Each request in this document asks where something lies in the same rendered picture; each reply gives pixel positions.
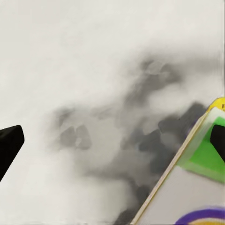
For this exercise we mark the desk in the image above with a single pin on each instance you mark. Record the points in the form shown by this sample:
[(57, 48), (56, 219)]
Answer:
[(106, 92)]

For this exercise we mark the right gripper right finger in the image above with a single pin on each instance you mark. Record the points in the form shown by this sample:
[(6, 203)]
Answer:
[(217, 139)]

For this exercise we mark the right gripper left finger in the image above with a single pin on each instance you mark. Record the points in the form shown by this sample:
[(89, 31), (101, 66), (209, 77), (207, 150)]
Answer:
[(11, 141)]

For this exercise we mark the board game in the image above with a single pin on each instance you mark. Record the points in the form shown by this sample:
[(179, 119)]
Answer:
[(192, 189)]

